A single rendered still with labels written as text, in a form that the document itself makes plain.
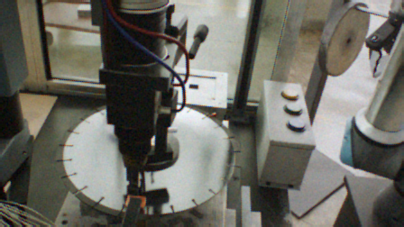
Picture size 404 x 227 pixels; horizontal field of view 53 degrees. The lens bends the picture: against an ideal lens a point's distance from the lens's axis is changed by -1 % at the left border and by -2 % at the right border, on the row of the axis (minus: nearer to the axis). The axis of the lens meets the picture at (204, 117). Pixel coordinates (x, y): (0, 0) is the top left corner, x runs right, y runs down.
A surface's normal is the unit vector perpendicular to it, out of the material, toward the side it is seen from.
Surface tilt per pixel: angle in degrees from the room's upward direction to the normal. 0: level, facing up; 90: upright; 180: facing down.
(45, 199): 0
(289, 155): 90
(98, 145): 0
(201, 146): 0
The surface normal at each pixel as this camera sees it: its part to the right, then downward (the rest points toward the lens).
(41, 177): 0.11, -0.80
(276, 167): -0.06, 0.58
